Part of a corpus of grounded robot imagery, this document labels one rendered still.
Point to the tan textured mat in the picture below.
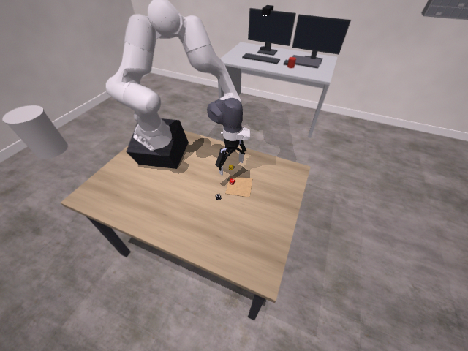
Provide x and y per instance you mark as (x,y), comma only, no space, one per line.
(241,187)

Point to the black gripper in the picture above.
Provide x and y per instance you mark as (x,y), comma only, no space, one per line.
(223,155)

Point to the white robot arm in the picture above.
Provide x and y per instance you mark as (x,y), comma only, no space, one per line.
(140,40)

